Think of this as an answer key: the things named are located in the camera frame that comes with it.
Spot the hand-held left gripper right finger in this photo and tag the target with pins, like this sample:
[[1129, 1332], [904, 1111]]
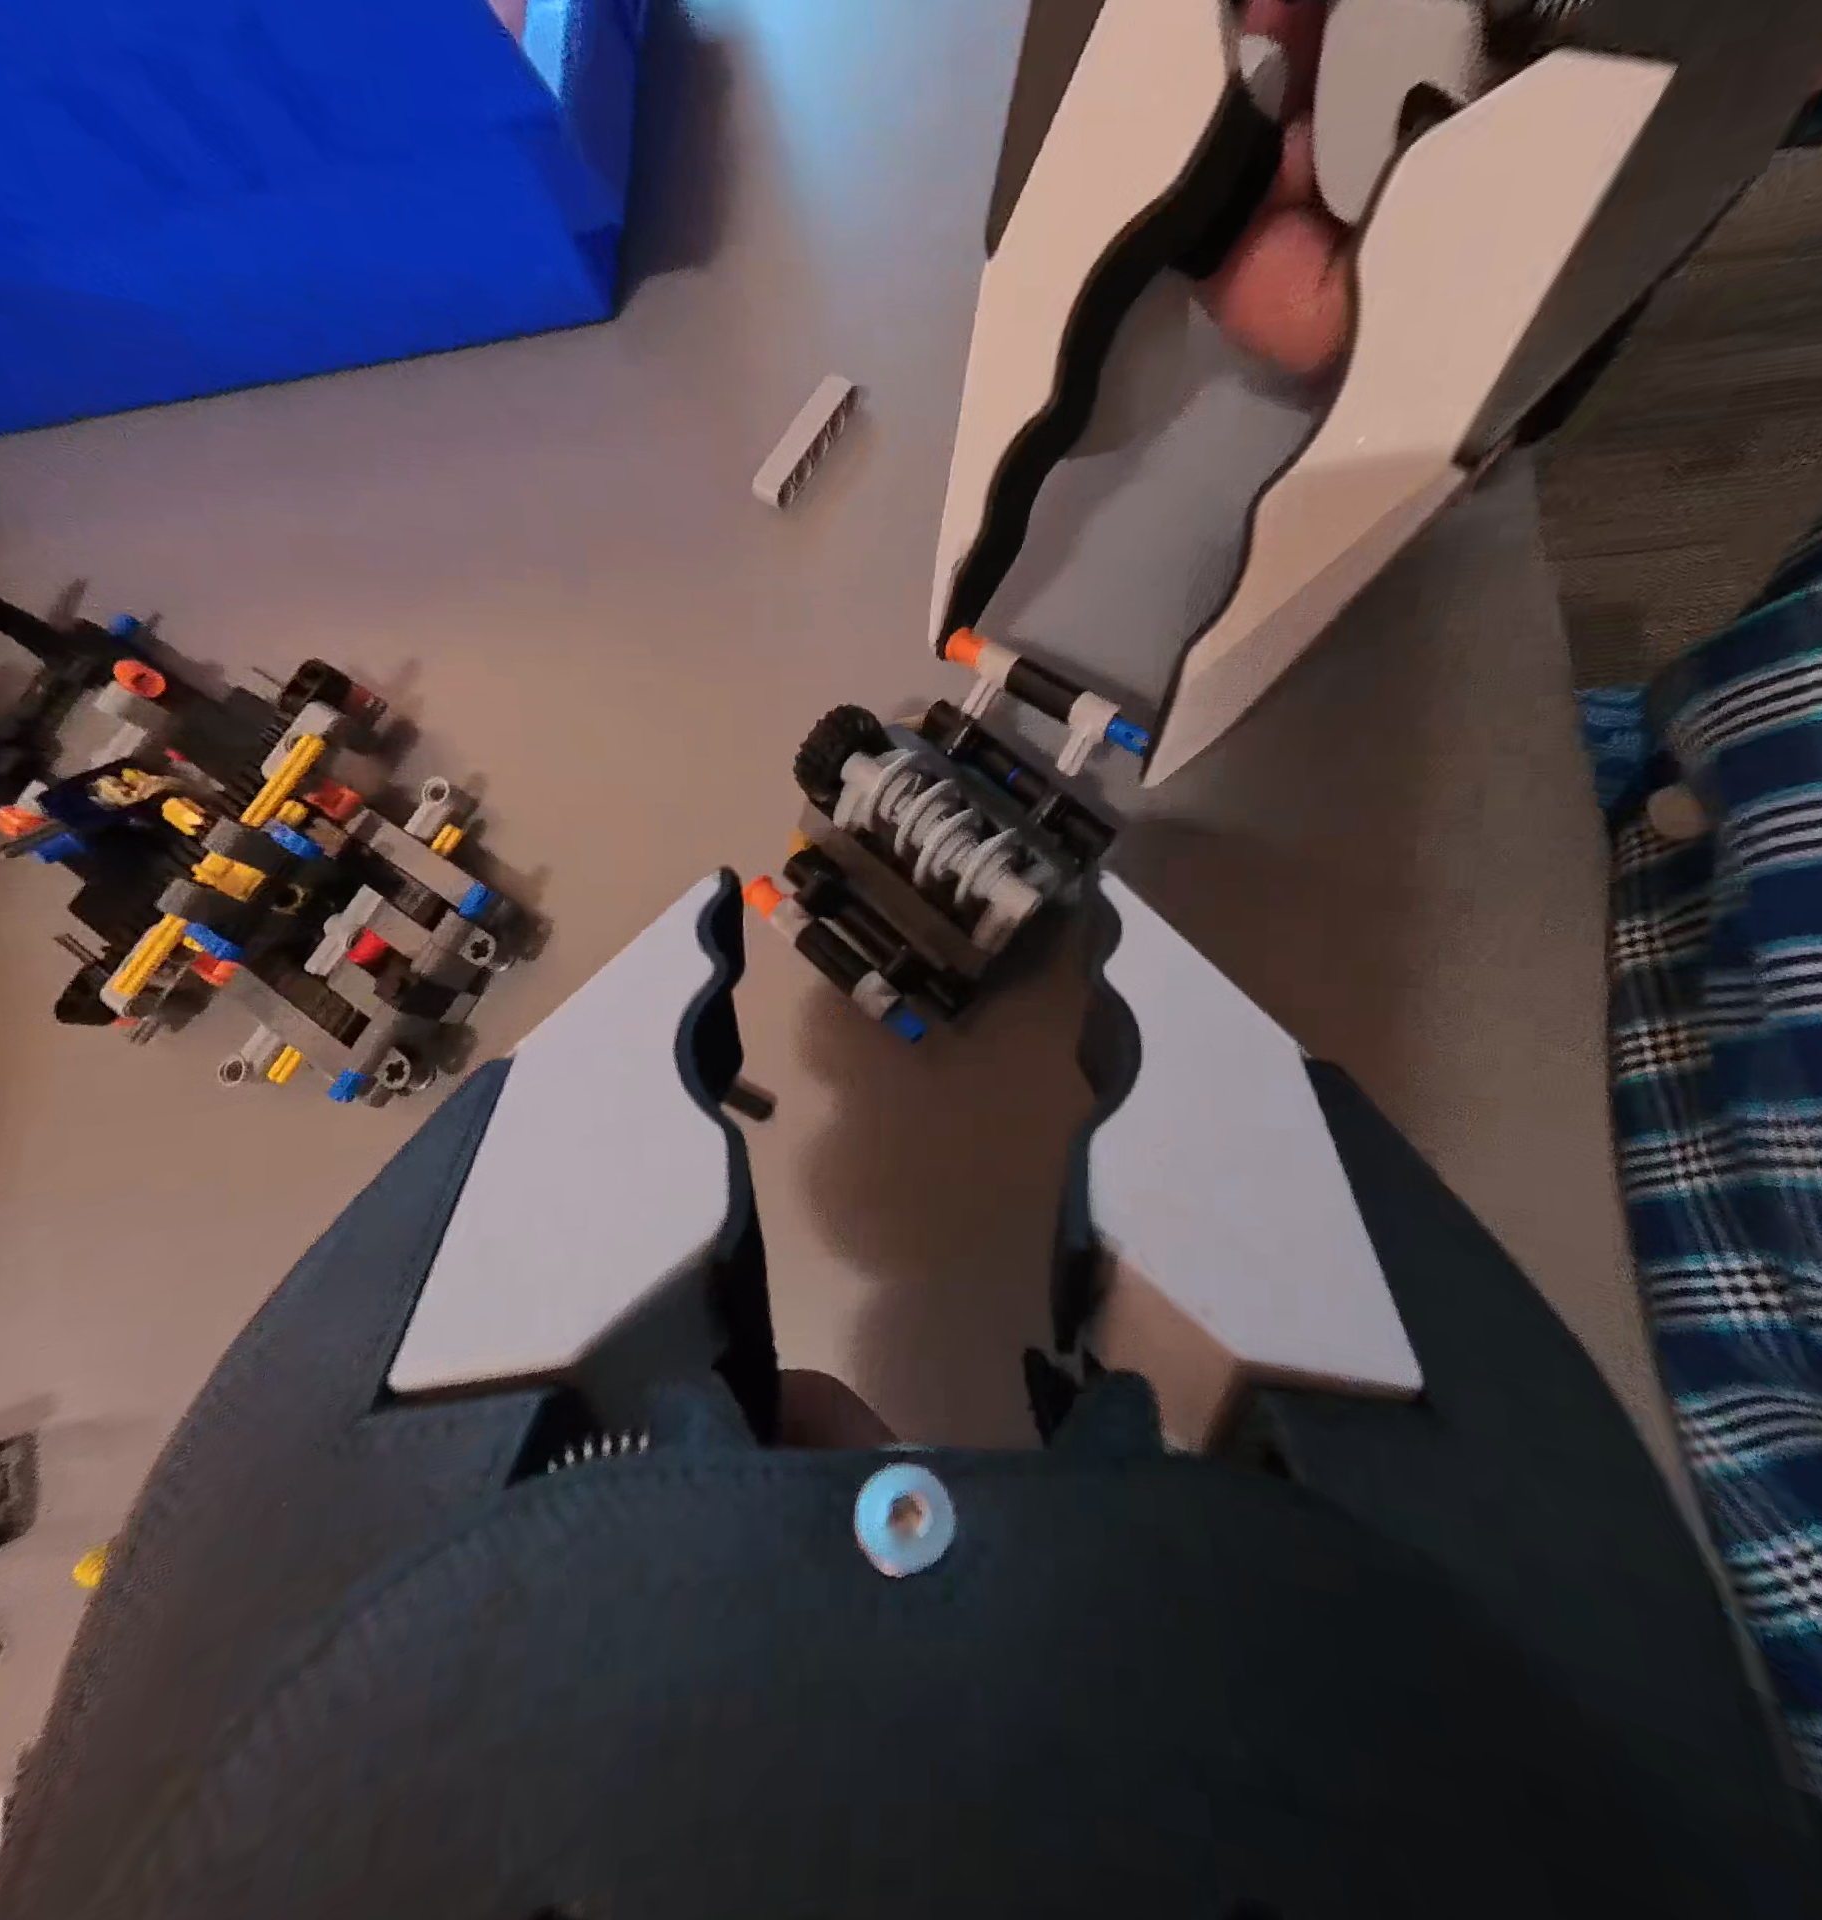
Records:
[[1242, 1202]]

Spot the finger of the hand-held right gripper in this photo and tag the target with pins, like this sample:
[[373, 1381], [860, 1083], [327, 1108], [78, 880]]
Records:
[[1451, 346], [1061, 302]]

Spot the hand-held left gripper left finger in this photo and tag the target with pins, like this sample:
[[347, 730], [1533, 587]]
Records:
[[581, 1202]]

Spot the lego axle with orange pin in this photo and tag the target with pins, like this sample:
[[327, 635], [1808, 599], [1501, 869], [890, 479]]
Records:
[[1046, 694]]

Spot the small lego engine assembly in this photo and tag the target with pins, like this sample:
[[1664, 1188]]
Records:
[[941, 871]]

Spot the short black lego axle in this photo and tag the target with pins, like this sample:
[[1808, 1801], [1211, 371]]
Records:
[[750, 1097]]

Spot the light grey lego beam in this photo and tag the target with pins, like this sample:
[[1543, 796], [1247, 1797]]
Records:
[[802, 443]]

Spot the large lego chassis assembly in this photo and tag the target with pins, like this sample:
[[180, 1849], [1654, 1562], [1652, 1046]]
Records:
[[251, 871]]

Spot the small yellow lego pin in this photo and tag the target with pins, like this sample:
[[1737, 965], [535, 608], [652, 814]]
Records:
[[89, 1568]]

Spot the person's right hand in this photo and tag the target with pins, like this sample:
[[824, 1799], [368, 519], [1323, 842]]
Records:
[[1287, 286]]

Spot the person's blue plaid shirt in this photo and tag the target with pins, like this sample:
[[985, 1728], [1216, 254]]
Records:
[[1752, 1051]]

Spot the large blue plastic bin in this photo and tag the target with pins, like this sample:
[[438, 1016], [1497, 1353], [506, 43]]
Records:
[[251, 197]]

